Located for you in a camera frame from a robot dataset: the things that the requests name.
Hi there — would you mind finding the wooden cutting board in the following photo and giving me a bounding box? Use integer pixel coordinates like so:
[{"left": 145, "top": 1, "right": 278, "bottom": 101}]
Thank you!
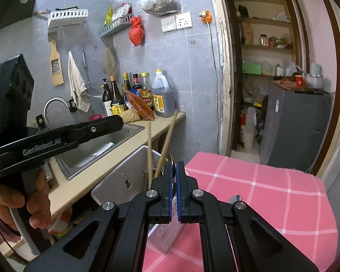
[{"left": 272, "top": 79, "right": 326, "bottom": 92}]

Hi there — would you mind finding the dark pump bottle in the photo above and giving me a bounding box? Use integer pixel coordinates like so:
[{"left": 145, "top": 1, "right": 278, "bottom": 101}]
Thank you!
[{"left": 102, "top": 78, "right": 114, "bottom": 117}]

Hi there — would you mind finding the grey fridge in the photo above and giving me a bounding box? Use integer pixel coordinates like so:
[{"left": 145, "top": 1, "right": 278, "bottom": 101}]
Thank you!
[{"left": 259, "top": 80, "right": 332, "bottom": 172}]

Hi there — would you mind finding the yellow packet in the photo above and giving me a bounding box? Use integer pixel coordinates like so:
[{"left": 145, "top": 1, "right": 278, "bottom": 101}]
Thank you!
[{"left": 105, "top": 3, "right": 114, "bottom": 26}]

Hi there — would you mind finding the white power cable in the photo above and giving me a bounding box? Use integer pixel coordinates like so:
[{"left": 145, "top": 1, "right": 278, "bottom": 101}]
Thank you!
[{"left": 207, "top": 23, "right": 219, "bottom": 148}]

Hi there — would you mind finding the beige food bag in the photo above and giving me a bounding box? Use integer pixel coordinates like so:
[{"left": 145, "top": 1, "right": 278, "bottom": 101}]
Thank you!
[{"left": 120, "top": 109, "right": 142, "bottom": 123}]

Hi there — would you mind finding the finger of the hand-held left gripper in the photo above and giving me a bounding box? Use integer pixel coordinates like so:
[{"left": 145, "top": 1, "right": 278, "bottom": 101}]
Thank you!
[{"left": 63, "top": 115, "right": 124, "bottom": 149}]

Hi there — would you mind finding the soy sauce bottle yellow label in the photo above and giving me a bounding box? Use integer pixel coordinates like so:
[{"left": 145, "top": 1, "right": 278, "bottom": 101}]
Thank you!
[{"left": 110, "top": 75, "right": 126, "bottom": 116}]

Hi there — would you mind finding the pink checked tablecloth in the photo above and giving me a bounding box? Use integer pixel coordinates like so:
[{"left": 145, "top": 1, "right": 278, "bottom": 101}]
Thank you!
[{"left": 142, "top": 151, "right": 338, "bottom": 272}]

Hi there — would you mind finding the orange plug adapter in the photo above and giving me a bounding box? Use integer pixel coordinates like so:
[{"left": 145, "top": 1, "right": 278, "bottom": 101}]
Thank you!
[{"left": 199, "top": 10, "right": 213, "bottom": 24}]

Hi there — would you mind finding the large dark vinegar jug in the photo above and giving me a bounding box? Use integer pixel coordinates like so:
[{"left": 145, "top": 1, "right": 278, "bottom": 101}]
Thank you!
[{"left": 151, "top": 69, "right": 176, "bottom": 117}]

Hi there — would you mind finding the beige hanging towel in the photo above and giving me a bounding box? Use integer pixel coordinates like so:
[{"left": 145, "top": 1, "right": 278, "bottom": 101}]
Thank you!
[{"left": 67, "top": 50, "right": 90, "bottom": 112}]

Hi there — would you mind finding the clear bag of dried goods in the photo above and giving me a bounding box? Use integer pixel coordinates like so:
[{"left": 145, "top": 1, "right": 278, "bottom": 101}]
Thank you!
[{"left": 139, "top": 0, "right": 180, "bottom": 16}]

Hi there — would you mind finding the red plastic bag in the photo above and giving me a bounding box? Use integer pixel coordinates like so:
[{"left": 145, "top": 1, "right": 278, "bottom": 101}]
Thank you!
[{"left": 129, "top": 15, "right": 145, "bottom": 46}]

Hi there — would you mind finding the red white packet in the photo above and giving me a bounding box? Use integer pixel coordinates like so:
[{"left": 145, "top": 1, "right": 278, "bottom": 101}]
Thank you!
[{"left": 112, "top": 2, "right": 132, "bottom": 22}]

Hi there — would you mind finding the person's left hand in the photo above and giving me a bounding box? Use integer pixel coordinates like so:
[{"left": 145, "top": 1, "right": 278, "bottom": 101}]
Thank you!
[{"left": 0, "top": 169, "right": 51, "bottom": 233}]

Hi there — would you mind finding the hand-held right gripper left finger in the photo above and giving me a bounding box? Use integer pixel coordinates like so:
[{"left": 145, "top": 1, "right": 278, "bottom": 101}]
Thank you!
[{"left": 23, "top": 162, "right": 175, "bottom": 272}]

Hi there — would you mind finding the wooden pantry shelving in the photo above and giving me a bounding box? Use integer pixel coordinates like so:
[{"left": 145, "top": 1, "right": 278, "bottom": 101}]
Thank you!
[{"left": 232, "top": 0, "right": 302, "bottom": 77}]

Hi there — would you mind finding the chrome faucet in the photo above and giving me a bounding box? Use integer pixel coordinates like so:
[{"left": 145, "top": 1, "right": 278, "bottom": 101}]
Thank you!
[{"left": 43, "top": 97, "right": 74, "bottom": 129}]

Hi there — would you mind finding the hanging metal utensil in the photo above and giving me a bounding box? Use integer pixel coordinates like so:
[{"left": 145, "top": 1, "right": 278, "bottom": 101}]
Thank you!
[{"left": 82, "top": 48, "right": 95, "bottom": 94}]

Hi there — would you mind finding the brown paper bag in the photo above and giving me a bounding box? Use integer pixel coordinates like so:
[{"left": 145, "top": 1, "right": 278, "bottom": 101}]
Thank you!
[{"left": 242, "top": 21, "right": 254, "bottom": 44}]

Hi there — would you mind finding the red-cap sauce bottle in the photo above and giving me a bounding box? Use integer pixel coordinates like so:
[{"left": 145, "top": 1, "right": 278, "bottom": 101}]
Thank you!
[{"left": 131, "top": 74, "right": 142, "bottom": 91}]

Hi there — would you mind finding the grey wall shelf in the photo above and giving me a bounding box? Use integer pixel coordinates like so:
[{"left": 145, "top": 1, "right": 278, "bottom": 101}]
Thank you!
[{"left": 99, "top": 14, "right": 134, "bottom": 38}]

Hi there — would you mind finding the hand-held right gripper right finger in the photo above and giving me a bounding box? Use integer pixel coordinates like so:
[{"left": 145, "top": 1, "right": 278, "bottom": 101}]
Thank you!
[{"left": 175, "top": 160, "right": 320, "bottom": 272}]

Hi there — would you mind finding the white pot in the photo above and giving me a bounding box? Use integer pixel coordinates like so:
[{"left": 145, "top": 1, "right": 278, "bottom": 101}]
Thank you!
[{"left": 304, "top": 72, "right": 325, "bottom": 89}]

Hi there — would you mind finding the slim yellow-cap bottle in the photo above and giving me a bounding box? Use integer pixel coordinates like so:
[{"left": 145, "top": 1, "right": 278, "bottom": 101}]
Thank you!
[{"left": 122, "top": 72, "right": 132, "bottom": 91}]

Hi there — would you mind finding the white sack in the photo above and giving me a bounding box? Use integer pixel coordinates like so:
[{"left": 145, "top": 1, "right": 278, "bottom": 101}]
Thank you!
[{"left": 239, "top": 106, "right": 260, "bottom": 149}]

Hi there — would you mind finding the white perforated utensil holder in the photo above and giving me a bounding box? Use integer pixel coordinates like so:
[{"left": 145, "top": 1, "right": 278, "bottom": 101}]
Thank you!
[{"left": 91, "top": 145, "right": 186, "bottom": 255}]

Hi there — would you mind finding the red-brown sauce pouch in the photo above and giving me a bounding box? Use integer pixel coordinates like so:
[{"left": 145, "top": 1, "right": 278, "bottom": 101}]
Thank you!
[{"left": 125, "top": 90, "right": 156, "bottom": 122}]

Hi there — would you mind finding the brown hanging loofah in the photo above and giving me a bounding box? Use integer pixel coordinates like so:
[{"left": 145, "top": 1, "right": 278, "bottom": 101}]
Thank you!
[{"left": 102, "top": 47, "right": 118, "bottom": 75}]

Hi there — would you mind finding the white wall socket panel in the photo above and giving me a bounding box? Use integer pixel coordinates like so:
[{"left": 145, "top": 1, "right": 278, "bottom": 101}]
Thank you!
[{"left": 161, "top": 11, "right": 192, "bottom": 32}]

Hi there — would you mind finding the stainless steel sink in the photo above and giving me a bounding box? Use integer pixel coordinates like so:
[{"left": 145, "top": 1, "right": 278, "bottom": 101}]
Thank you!
[{"left": 47, "top": 120, "right": 146, "bottom": 180}]

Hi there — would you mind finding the yellow-cap labelled sauce bottle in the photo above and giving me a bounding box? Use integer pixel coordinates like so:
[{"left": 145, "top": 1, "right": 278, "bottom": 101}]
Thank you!
[{"left": 141, "top": 72, "right": 154, "bottom": 109}]

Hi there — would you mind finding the white wall basket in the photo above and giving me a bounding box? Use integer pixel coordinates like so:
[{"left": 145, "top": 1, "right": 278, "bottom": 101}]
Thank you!
[{"left": 47, "top": 9, "right": 89, "bottom": 29}]

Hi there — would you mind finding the dark brown door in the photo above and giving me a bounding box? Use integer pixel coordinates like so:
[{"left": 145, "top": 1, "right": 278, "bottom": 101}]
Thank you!
[{"left": 219, "top": 0, "right": 243, "bottom": 151}]

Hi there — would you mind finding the wooden grater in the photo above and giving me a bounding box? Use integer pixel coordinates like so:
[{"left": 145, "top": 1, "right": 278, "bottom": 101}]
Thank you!
[{"left": 49, "top": 40, "right": 65, "bottom": 87}]

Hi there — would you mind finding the orange white bottle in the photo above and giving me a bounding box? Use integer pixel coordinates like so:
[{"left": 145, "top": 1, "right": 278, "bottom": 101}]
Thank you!
[{"left": 49, "top": 207, "right": 73, "bottom": 234}]

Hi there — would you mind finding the green box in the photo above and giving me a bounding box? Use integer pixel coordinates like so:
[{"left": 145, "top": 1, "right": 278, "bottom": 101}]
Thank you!
[{"left": 242, "top": 62, "right": 262, "bottom": 75}]

